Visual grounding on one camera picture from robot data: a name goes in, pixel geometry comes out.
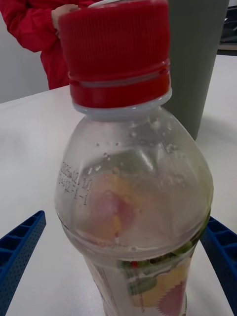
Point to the grey plastic bin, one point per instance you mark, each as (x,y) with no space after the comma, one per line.
(195,61)

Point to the person's hand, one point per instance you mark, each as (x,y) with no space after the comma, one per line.
(57,17)

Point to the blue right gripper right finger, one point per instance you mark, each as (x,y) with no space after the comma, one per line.
(223,256)

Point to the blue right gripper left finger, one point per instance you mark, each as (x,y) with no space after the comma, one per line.
(17,256)

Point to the person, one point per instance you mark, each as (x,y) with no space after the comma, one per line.
(27,22)

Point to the clear plastic bottle red cap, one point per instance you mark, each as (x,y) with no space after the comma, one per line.
(135,197)

